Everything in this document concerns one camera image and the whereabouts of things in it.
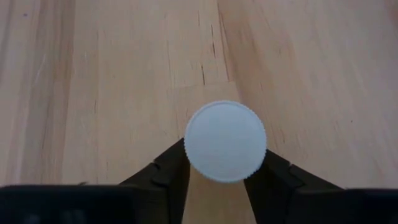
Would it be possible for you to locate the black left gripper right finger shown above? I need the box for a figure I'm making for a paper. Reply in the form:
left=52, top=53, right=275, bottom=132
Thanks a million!
left=244, top=149, right=346, bottom=224

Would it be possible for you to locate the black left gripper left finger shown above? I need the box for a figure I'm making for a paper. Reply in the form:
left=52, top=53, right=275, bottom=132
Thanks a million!
left=119, top=138, right=191, bottom=224

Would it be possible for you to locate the small yellow-green pill bottle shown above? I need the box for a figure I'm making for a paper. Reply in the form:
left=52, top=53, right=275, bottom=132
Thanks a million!
left=183, top=99, right=268, bottom=184

